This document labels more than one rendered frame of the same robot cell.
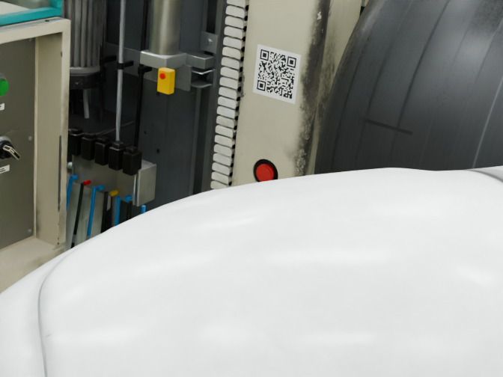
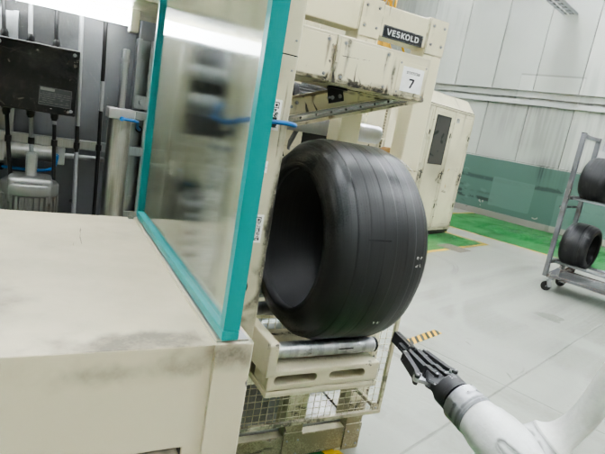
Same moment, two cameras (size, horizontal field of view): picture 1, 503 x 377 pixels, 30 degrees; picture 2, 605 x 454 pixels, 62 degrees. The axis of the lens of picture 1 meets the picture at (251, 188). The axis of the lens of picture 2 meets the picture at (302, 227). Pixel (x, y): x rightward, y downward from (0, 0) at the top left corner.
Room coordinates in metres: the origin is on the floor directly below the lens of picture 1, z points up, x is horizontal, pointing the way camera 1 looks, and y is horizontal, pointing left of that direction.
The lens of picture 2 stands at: (0.61, 1.00, 1.51)
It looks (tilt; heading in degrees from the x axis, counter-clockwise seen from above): 12 degrees down; 300
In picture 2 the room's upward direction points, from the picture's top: 10 degrees clockwise
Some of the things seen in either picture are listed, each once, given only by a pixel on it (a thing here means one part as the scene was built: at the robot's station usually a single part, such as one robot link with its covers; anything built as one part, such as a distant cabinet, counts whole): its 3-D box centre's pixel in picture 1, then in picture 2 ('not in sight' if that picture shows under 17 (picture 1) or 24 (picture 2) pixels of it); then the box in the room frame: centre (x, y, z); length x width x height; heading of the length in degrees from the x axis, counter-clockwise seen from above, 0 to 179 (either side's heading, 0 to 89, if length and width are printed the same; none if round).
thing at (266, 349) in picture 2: not in sight; (247, 328); (1.39, -0.13, 0.90); 0.40 x 0.03 x 0.10; 149
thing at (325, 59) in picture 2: not in sight; (335, 64); (1.49, -0.54, 1.71); 0.61 x 0.25 x 0.15; 59
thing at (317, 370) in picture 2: not in sight; (318, 367); (1.18, -0.21, 0.84); 0.36 x 0.09 x 0.06; 59
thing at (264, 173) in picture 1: (266, 172); not in sight; (1.36, -0.02, 1.06); 0.03 x 0.02 x 0.03; 59
